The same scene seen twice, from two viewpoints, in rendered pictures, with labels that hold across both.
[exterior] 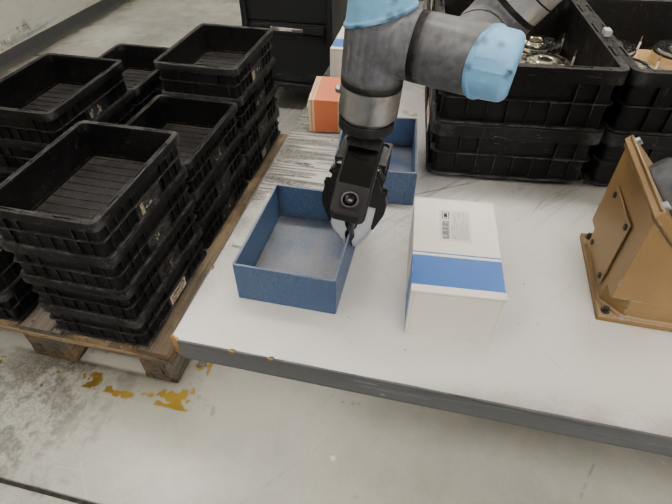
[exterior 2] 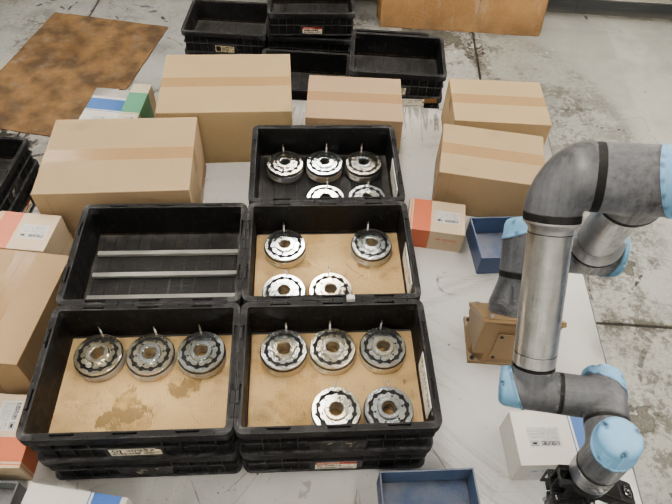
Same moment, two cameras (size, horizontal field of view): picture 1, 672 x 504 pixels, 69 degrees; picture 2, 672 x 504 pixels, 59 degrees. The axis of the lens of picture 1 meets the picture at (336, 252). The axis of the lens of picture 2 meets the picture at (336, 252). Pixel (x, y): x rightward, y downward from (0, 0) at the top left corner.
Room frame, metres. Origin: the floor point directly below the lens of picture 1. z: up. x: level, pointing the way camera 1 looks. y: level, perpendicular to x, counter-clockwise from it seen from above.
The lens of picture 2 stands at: (1.11, 0.23, 2.02)
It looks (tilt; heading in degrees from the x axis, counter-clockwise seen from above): 51 degrees down; 258
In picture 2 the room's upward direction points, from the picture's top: 3 degrees clockwise
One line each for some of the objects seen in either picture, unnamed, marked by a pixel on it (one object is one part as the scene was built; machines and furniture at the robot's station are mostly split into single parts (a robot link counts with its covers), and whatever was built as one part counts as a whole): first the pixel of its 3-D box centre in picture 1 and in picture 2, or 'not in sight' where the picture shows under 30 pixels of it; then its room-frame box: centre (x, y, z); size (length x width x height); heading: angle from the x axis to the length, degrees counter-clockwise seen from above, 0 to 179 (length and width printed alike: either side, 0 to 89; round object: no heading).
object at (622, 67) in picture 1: (516, 31); (335, 363); (0.97, -0.35, 0.92); 0.40 x 0.30 x 0.02; 173
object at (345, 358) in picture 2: (544, 62); (332, 348); (0.97, -0.42, 0.86); 0.10 x 0.10 x 0.01
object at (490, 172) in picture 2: not in sight; (486, 173); (0.40, -0.98, 0.78); 0.30 x 0.22 x 0.16; 161
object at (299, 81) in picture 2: not in sight; (304, 102); (0.81, -2.02, 0.31); 0.40 x 0.30 x 0.34; 167
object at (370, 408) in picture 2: not in sight; (388, 409); (0.87, -0.26, 0.86); 0.10 x 0.10 x 0.01
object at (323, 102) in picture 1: (347, 105); not in sight; (1.03, -0.03, 0.74); 0.16 x 0.12 x 0.07; 83
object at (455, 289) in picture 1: (450, 265); (554, 444); (0.51, -0.17, 0.74); 0.20 x 0.12 x 0.09; 172
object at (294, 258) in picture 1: (303, 244); not in sight; (0.57, 0.05, 0.74); 0.20 x 0.15 x 0.07; 167
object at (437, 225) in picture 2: not in sight; (434, 224); (0.59, -0.84, 0.74); 0.16 x 0.12 x 0.07; 162
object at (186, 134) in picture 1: (182, 170); not in sight; (1.40, 0.52, 0.31); 0.40 x 0.30 x 0.34; 167
